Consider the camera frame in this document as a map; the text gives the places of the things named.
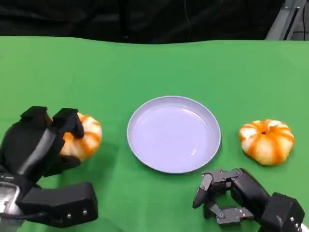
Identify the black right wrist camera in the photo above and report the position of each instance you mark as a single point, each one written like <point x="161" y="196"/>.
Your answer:
<point x="282" y="212"/>

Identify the lilac plate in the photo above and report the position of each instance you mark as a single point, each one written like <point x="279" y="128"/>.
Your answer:
<point x="173" y="135"/>

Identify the bright green table cloth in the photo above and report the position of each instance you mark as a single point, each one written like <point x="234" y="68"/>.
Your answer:
<point x="154" y="67"/>

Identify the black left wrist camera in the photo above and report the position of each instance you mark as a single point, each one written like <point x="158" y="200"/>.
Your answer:
<point x="60" y="203"/>

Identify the aluminium profile frame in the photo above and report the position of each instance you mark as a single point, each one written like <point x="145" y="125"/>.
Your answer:
<point x="280" y="21"/>

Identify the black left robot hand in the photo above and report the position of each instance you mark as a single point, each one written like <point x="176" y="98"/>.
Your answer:
<point x="26" y="145"/>

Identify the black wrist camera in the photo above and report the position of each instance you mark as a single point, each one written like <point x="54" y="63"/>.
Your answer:
<point x="282" y="212"/>
<point x="60" y="203"/>

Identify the black drape cloth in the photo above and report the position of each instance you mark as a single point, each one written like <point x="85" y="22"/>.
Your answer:
<point x="120" y="19"/>

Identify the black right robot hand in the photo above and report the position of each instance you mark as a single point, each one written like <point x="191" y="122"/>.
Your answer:
<point x="246" y="191"/>

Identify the orange and white bread roll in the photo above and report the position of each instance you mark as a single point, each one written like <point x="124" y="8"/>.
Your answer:
<point x="89" y="135"/>
<point x="268" y="145"/>

